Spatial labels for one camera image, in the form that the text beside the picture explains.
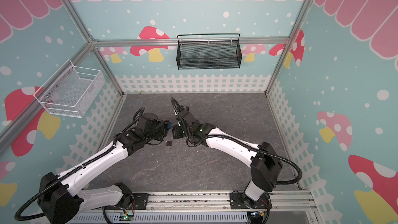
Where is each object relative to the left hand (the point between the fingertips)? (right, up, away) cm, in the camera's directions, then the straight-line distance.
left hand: (172, 125), depth 79 cm
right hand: (0, -2, -2) cm, 2 cm away
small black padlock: (-5, -13, +15) cm, 20 cm away
